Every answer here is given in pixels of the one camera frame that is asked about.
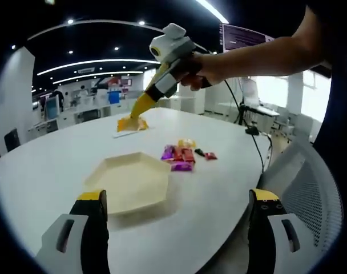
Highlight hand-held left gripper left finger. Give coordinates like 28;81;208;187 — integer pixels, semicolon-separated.
33;189;110;274

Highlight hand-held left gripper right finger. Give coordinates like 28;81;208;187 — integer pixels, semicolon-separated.
247;188;317;274

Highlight yellow food tongs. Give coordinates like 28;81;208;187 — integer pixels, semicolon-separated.
130;63;171;120

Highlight yellow cake food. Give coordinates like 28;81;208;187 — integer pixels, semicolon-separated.
116;115;150;132
177;138;197;150

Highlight cream hexagonal container tray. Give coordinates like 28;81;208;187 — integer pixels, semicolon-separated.
84;151;172;216

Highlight purple snack food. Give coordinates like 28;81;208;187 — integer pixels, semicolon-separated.
170;161;193;172
161;144;176;160

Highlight person's right hand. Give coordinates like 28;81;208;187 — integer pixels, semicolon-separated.
180;51;223;92

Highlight white mesh office chair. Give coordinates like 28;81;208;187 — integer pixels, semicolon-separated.
259;139;344;253

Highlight blue storage crate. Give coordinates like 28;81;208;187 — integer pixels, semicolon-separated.
107;90;121;104

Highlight hanging monitor screen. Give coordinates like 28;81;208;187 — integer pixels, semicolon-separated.
219;22;333;78

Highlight white desk screen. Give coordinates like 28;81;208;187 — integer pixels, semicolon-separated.
241;79;261;107

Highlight long white counter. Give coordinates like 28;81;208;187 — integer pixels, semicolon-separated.
27;95;197;132

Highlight black monitor stand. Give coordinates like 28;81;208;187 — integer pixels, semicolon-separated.
236;76;260;136

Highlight black cabinet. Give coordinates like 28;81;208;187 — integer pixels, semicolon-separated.
3;128;21;152

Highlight pale blue screen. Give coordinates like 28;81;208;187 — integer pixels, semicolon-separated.
45;96;59;120

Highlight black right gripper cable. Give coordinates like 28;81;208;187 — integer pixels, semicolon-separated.
222;77;274;175

